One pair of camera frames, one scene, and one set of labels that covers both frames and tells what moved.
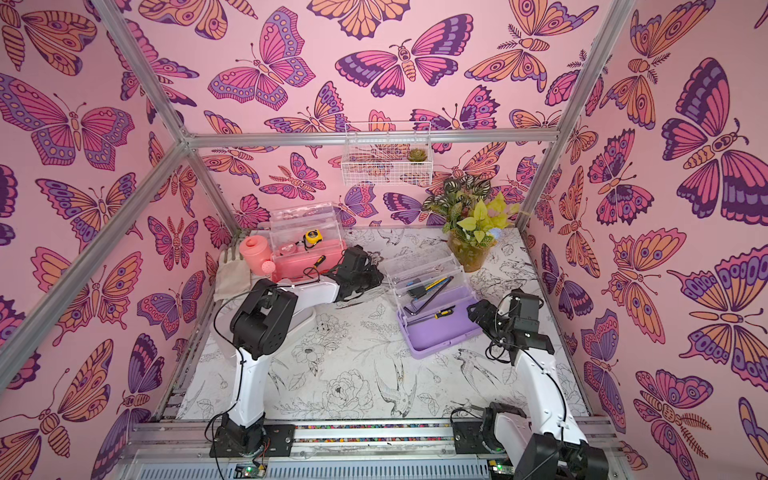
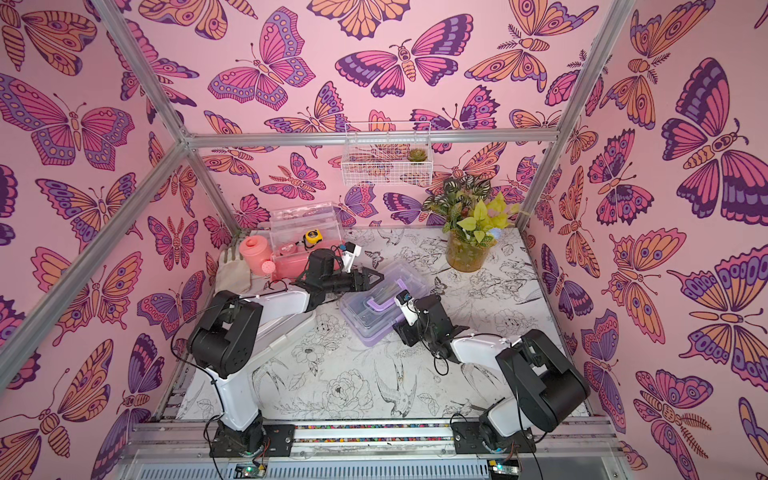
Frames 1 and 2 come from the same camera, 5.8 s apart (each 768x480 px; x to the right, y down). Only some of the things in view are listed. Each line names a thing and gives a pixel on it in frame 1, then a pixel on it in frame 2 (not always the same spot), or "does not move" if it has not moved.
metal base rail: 323,450 does not move
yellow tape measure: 314,236 does not move
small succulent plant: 417,155 does not move
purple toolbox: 431,295 -> 369,314
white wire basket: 393,164 does not move
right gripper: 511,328 -> 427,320
